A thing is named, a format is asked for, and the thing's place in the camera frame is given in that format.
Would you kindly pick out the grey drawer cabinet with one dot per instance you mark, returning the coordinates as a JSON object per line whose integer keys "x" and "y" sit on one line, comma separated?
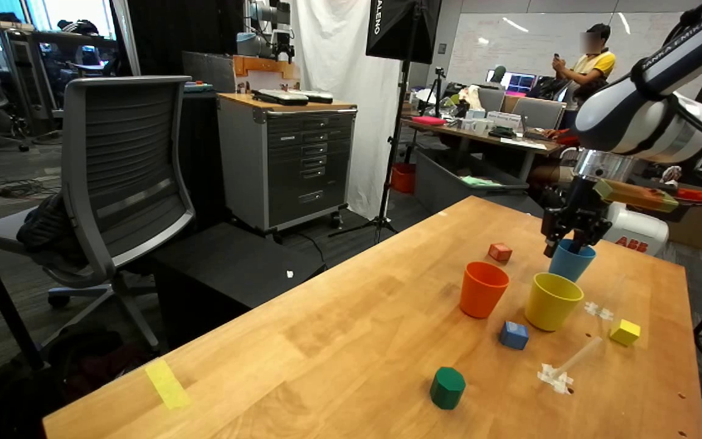
{"x": 283, "y": 163}

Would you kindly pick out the orange plastic cup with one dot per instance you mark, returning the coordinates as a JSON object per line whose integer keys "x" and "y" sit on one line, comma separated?
{"x": 483, "y": 286}

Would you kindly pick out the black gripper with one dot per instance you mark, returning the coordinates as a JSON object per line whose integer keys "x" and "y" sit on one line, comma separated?
{"x": 573, "y": 202}

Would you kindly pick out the yellow wooden cube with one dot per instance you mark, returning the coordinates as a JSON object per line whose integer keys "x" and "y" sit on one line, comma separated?
{"x": 625, "y": 333}

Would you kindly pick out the cluttered background desk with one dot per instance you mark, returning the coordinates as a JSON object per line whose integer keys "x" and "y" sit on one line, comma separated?
{"x": 483, "y": 112}

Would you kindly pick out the black softbox light stand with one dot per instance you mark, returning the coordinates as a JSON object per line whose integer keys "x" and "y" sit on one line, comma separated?
{"x": 405, "y": 31}

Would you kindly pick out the grey mesh office chair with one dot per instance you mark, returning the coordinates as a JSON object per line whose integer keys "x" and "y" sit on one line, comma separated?
{"x": 120, "y": 181}

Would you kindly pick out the white ABB robot base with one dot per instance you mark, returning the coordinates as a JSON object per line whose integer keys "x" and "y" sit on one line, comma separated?
{"x": 635, "y": 229}

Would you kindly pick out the person in yellow shirt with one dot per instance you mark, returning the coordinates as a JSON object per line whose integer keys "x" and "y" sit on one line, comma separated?
{"x": 593, "y": 68}

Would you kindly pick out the white hanging sheet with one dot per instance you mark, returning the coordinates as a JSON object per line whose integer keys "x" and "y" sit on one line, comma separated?
{"x": 331, "y": 39}

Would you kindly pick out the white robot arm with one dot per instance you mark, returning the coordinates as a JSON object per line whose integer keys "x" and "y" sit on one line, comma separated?
{"x": 635, "y": 117}

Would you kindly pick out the yellow plastic cup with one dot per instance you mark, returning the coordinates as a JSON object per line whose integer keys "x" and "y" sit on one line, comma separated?
{"x": 553, "y": 300}

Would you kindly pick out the blue wooden cube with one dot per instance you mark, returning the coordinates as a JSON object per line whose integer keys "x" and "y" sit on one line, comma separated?
{"x": 516, "y": 335}

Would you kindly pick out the red wooden cube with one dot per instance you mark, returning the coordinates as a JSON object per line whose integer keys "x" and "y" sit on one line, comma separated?
{"x": 498, "y": 252}

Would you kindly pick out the blue plastic cup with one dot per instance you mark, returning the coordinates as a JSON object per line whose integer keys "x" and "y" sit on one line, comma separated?
{"x": 568, "y": 260}

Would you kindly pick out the yellow tape strip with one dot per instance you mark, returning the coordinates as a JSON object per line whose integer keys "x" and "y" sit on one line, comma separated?
{"x": 167, "y": 383}

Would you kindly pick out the green wooden cylinder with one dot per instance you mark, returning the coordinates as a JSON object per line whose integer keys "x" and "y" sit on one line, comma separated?
{"x": 448, "y": 389}

